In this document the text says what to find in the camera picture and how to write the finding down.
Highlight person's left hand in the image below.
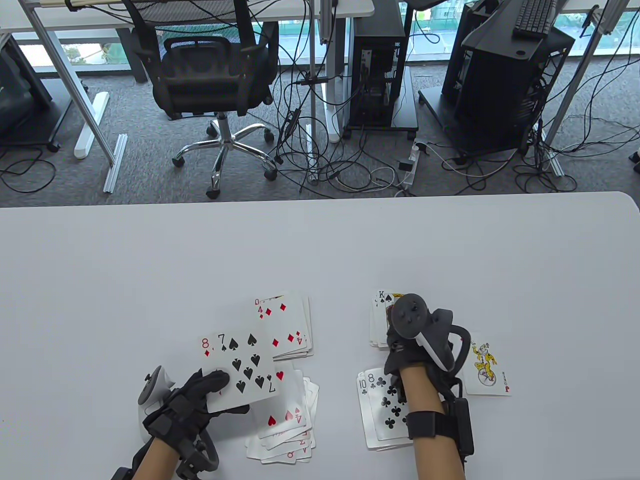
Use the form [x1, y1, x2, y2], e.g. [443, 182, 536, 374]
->
[142, 369, 251, 453]

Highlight black rolling computer stand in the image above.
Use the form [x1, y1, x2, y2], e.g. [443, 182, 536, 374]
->
[343, 65, 420, 141]

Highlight black rolling cabinet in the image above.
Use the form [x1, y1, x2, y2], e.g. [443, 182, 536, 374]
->
[0, 34, 74, 153]

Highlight person's right forearm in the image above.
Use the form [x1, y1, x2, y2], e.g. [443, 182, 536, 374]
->
[400, 365, 466, 480]

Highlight person's right hand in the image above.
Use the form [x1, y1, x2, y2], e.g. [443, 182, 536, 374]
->
[384, 327, 455, 400]

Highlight black mesh office chair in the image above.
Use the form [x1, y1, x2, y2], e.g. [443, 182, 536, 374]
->
[121, 0, 280, 200]

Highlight face spades playing card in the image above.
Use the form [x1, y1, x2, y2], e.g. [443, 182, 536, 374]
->
[375, 290, 407, 312]

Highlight jester figure playing card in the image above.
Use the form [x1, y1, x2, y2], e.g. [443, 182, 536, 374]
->
[462, 331, 512, 397]

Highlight grey and white handheld controller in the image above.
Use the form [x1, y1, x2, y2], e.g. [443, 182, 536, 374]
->
[137, 366, 221, 476]
[390, 293, 476, 373]

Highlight person's left forearm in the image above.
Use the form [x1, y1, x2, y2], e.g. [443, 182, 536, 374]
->
[131, 437, 180, 480]

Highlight white power strip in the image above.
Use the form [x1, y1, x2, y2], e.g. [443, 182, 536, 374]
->
[397, 141, 431, 191]

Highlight black computer case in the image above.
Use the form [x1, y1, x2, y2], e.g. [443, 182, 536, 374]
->
[441, 0, 483, 106]

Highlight pile of spades cards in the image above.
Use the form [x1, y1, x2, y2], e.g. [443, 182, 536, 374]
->
[370, 300, 392, 349]

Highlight large black computer tower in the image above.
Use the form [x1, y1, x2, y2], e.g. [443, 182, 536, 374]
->
[452, 25, 576, 157]

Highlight black flat floor stand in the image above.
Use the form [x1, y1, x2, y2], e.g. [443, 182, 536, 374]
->
[419, 87, 532, 157]

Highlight black looped floor cable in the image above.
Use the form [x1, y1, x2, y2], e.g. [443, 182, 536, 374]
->
[0, 145, 57, 195]

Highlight black tilted board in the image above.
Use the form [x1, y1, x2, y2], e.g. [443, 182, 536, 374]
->
[461, 0, 547, 62]

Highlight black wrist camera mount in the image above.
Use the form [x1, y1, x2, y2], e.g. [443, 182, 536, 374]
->
[175, 442, 211, 480]
[447, 397, 475, 457]

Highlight pile of clubs cards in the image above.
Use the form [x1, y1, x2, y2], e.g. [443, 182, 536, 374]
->
[356, 367, 414, 451]

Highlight pile of diamonds cards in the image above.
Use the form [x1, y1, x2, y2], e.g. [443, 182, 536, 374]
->
[252, 293, 315, 362]

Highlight pile of hearts cards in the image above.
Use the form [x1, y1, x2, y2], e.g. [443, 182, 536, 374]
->
[245, 369, 320, 466]

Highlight tangle of black floor cables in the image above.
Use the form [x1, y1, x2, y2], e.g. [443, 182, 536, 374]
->
[267, 0, 640, 201]

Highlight black keyboard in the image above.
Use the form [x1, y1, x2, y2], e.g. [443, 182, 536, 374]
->
[512, 0, 558, 40]

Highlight stack of playing cards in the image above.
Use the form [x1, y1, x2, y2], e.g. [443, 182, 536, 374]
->
[200, 327, 281, 415]

